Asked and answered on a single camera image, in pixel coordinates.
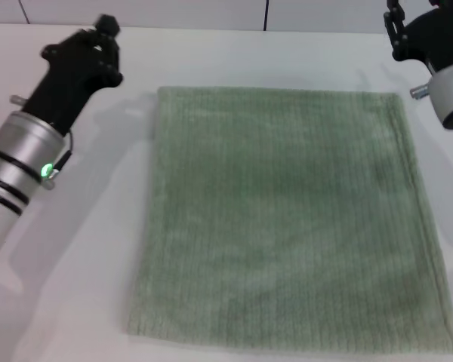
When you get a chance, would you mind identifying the left arm silver cable plug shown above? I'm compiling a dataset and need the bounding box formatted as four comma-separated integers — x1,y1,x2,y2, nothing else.
42,167,60,190

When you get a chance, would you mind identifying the right gripper silver cable plug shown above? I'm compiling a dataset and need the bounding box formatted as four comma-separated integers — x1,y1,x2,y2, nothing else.
409,83,433,101

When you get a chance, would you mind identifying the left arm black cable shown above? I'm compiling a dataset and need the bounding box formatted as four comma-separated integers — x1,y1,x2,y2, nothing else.
55,128,76,173

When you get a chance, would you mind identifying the green terry towel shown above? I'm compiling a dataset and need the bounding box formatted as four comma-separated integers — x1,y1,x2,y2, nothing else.
125,85,453,357

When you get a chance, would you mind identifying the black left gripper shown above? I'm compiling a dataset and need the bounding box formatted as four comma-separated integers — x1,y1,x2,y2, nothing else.
21,14,125,137

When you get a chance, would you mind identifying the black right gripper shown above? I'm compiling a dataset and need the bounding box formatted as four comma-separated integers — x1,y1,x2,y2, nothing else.
383,0,453,75

